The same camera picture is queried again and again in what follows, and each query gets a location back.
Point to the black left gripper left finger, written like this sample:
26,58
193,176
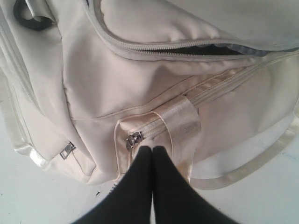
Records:
130,201

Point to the white paper hang tag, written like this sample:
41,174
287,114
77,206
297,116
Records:
105,189

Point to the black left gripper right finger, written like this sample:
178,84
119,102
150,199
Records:
175,201

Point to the cream fabric duffel bag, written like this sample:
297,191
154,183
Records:
84,83

